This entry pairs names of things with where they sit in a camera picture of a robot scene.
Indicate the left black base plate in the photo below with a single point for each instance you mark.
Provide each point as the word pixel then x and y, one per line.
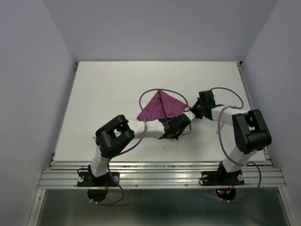
pixel 85 179

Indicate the purple cloth napkin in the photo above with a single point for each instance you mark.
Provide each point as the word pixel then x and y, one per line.
pixel 161 106

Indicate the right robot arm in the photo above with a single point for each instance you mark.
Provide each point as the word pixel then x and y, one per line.
pixel 251 134

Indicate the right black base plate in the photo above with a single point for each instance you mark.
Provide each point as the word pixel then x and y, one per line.
pixel 213 178

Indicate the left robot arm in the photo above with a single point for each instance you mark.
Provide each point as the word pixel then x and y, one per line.
pixel 112 138

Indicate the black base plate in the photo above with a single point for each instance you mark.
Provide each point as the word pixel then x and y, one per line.
pixel 213 178
pixel 85 179

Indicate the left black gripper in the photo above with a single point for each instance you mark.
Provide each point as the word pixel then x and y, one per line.
pixel 176 135

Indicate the pink handled knife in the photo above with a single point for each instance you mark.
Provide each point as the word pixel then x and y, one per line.
pixel 225 114

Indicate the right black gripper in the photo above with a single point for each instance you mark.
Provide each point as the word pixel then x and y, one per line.
pixel 198 115

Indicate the aluminium rail frame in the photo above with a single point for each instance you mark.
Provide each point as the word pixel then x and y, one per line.
pixel 165 193

